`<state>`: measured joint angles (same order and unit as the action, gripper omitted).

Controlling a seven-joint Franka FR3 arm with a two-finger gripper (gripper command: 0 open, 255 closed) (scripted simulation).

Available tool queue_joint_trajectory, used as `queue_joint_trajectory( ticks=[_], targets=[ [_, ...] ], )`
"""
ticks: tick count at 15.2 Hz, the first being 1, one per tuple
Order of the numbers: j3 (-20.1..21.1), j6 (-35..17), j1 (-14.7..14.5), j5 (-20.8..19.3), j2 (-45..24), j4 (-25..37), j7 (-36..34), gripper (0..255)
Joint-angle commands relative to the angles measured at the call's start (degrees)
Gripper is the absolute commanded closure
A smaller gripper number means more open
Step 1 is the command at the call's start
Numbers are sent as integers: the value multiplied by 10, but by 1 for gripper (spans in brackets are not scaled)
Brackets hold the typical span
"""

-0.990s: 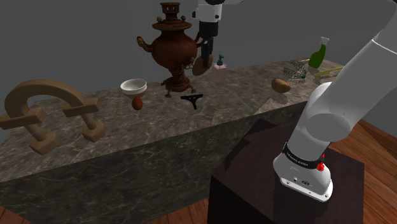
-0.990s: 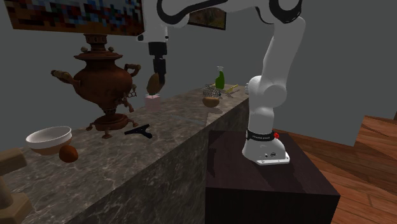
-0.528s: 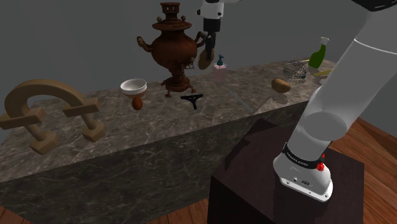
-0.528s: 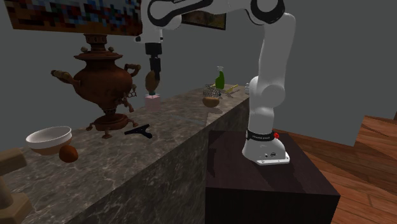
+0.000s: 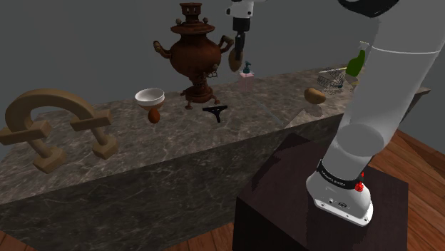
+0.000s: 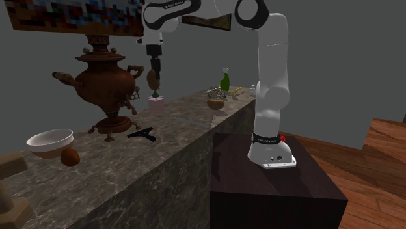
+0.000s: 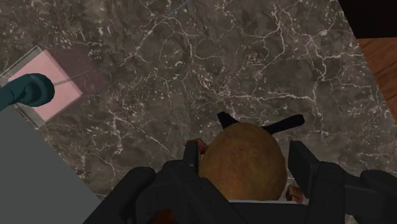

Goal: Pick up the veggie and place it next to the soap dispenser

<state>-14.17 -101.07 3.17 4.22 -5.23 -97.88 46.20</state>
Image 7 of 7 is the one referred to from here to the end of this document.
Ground grey flat-sided box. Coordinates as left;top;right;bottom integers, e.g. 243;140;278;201
0;104;103;224

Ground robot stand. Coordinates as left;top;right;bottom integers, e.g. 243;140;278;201
337;0;397;40

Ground brown round fruit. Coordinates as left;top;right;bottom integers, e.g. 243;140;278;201
198;122;288;202

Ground pink block in clear tray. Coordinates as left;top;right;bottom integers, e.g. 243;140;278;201
0;45;108;128

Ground reddish brown dish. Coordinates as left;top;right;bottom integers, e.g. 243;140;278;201
150;137;303;224

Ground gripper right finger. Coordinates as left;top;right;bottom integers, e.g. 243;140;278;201
288;140;397;224

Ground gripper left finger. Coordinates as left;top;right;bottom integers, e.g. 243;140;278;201
83;141;249;224

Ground teal rounded handle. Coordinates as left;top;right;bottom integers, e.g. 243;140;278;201
0;73;55;112

